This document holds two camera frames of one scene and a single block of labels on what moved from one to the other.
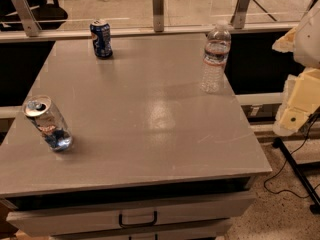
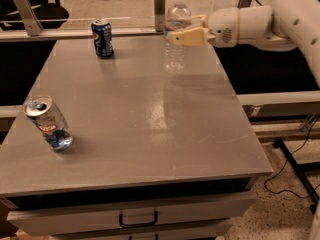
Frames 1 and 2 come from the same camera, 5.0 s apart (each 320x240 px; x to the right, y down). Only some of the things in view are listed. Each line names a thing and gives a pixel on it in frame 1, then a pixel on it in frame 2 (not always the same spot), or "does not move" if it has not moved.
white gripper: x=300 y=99 -> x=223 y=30
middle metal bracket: x=158 y=9 does not move
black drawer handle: x=137 y=225 does not move
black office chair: x=42 y=1 does not move
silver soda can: x=45 y=115 does not move
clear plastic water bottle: x=216 y=53 -> x=178 y=15
